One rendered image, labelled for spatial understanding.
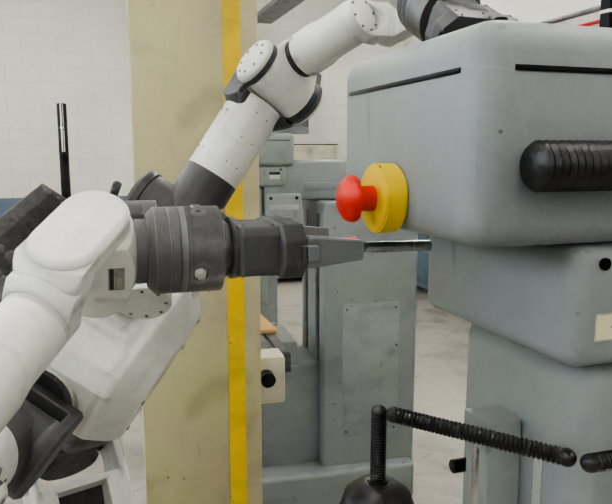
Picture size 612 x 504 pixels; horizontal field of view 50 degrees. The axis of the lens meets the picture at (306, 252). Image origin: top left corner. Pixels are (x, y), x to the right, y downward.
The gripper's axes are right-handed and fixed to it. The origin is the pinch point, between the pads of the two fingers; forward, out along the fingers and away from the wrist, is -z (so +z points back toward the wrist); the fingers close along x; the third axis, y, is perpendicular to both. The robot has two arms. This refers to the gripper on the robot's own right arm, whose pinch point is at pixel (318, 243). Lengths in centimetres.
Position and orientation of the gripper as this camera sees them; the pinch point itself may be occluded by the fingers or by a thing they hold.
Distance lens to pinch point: 72.2
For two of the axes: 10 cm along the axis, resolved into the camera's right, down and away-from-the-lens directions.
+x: -3.0, -1.5, 9.4
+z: -9.5, 0.4, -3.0
